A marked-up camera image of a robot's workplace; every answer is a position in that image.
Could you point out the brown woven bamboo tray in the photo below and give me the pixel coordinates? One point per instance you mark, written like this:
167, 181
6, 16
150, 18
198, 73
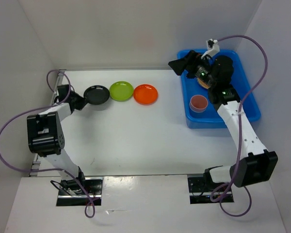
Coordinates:
202, 84

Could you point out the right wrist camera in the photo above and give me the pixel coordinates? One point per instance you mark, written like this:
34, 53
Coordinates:
212, 49

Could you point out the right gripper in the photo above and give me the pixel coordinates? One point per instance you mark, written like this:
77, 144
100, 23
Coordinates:
187, 62

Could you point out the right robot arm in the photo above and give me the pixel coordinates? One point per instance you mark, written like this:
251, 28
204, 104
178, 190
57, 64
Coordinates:
255, 163

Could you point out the orange plastic plate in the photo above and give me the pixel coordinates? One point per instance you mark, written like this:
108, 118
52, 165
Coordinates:
145, 94

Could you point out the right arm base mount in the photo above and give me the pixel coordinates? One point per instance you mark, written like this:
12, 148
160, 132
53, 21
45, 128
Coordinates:
200, 188

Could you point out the pink plastic cup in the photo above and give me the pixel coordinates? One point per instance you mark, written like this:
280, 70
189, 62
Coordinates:
198, 98

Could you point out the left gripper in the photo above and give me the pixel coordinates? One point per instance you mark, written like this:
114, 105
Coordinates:
83, 101

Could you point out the green plastic plate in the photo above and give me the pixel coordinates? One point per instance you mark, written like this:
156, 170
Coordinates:
121, 91

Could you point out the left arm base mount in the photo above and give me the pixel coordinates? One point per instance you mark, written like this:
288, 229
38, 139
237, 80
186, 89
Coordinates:
68, 197

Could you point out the black plastic plate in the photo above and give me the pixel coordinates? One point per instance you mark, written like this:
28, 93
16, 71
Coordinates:
96, 95

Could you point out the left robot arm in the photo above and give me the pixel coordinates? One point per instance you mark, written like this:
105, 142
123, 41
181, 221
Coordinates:
46, 137

